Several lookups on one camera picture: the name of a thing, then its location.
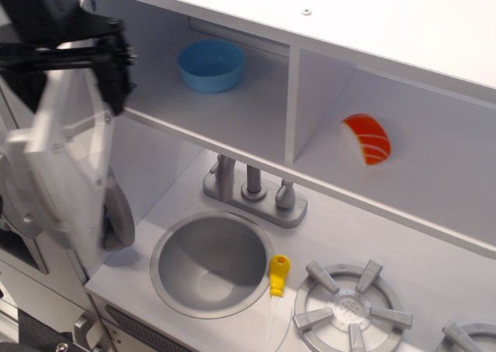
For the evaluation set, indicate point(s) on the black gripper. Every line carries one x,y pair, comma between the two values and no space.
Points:
45,35

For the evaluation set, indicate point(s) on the white toy microwave door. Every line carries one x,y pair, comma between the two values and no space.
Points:
64,157

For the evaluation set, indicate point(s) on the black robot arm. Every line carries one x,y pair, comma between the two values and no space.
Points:
49,35

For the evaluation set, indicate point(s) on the blue plastic bowl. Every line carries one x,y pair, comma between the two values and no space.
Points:
211,66

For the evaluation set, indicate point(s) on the grey toy sink basin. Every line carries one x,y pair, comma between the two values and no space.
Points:
211,265

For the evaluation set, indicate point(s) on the grey toy faucet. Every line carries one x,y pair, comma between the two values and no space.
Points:
279,203

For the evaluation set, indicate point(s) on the white toy kitchen cabinet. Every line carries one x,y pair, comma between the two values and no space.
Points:
424,69

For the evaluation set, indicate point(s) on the orange salmon sushi toy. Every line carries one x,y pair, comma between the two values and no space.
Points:
366,138

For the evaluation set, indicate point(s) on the grey toy stove burner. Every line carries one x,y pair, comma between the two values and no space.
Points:
345,307

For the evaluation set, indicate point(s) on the yellow handled toy knife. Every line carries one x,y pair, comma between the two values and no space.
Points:
280,313

